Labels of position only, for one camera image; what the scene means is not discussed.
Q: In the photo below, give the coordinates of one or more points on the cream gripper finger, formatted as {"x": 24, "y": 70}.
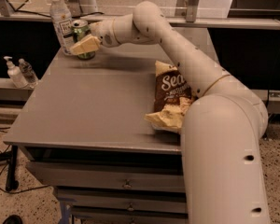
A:
{"x": 89, "y": 43}

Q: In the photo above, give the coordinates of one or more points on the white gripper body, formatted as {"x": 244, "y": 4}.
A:
{"x": 103, "y": 32}

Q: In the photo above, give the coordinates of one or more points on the green soda can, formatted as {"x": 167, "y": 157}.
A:
{"x": 80, "y": 28}

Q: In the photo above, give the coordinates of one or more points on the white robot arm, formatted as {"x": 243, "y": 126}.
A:
{"x": 221, "y": 130}

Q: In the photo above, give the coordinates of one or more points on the clear plastic water bottle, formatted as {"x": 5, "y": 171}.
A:
{"x": 62, "y": 22}

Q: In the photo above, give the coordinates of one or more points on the small clear bottle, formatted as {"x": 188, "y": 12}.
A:
{"x": 28, "y": 72}

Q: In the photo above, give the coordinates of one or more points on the white pump dispenser bottle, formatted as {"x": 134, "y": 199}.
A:
{"x": 15, "y": 74}

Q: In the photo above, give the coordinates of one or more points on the brown yellow chip bag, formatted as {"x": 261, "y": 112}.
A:
{"x": 173, "y": 97}

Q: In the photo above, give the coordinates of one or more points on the grey side shelf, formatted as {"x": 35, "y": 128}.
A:
{"x": 9, "y": 92}

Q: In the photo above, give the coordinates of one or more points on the top grey drawer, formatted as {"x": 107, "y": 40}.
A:
{"x": 106, "y": 177}

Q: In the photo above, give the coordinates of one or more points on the grey drawer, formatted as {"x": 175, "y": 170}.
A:
{"x": 106, "y": 177}
{"x": 127, "y": 217}
{"x": 129, "y": 200}

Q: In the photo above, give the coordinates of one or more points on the black table leg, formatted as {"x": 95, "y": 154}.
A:
{"x": 12, "y": 183}

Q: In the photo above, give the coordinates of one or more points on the middle grey drawer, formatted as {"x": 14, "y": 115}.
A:
{"x": 129, "y": 200}

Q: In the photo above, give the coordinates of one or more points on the bottom grey drawer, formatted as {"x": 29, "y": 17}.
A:
{"x": 127, "y": 217}

